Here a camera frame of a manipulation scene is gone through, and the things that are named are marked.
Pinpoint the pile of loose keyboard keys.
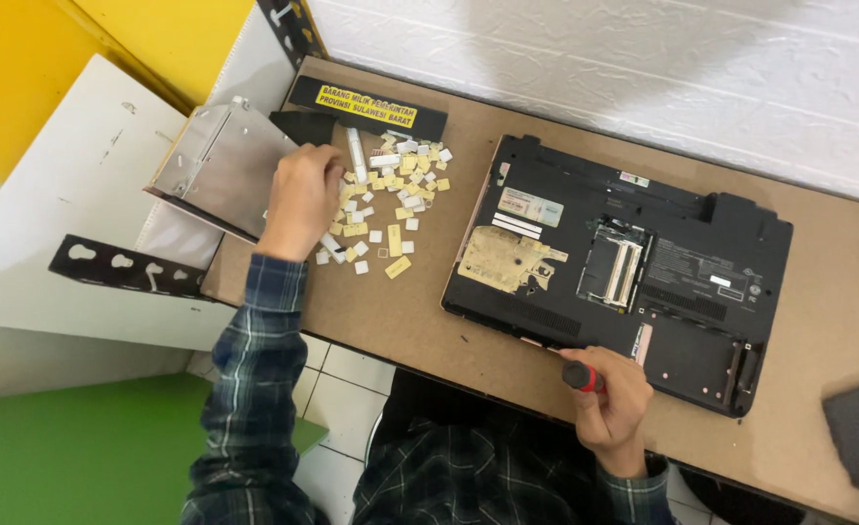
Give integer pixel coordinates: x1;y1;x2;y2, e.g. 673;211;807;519
315;131;454;281

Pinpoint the long white spacebar key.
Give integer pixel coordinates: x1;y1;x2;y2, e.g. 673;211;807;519
345;127;369;185

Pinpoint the black slotted metal bracket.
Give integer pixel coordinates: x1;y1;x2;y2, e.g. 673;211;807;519
257;0;328;71
48;234;209;300

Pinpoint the person's plaid shirt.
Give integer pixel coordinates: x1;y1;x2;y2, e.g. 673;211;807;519
352;408;623;525

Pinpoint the black laptop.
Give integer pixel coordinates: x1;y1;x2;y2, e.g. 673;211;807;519
440;133;795;420

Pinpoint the red and black screwdriver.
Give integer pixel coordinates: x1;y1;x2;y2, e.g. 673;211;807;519
562;362;608;395

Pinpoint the white board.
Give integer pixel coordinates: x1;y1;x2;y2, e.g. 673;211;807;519
0;54;237;353

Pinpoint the silver optical drive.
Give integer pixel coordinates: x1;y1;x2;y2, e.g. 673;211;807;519
143;96;300;245

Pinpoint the person's left hand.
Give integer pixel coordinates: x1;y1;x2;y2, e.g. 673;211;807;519
254;143;348;263

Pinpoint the black plastic cover piece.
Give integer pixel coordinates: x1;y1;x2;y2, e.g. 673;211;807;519
269;110;337;147

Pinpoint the person's right hand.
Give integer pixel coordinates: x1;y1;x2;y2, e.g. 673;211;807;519
559;346;655;468

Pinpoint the black battery with yellow label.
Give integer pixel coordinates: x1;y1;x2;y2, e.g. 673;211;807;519
288;75;449;143

